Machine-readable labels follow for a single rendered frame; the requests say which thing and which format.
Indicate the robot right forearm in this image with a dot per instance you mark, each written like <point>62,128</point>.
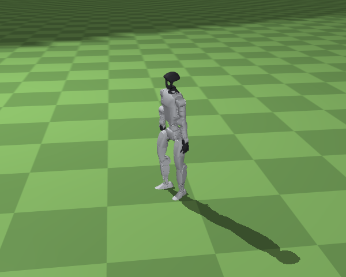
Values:
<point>162,120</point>

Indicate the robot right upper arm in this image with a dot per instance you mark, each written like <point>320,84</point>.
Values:
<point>161,107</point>

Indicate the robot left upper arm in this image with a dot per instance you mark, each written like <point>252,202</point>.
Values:
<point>181,104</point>

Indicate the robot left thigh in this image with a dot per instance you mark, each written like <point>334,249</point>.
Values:
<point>178,157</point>

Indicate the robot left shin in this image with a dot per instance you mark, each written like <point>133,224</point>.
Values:
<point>181,177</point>

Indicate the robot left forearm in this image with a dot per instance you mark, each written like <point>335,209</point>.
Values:
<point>183,131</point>

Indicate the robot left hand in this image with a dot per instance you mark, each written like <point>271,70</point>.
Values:
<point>185,147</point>

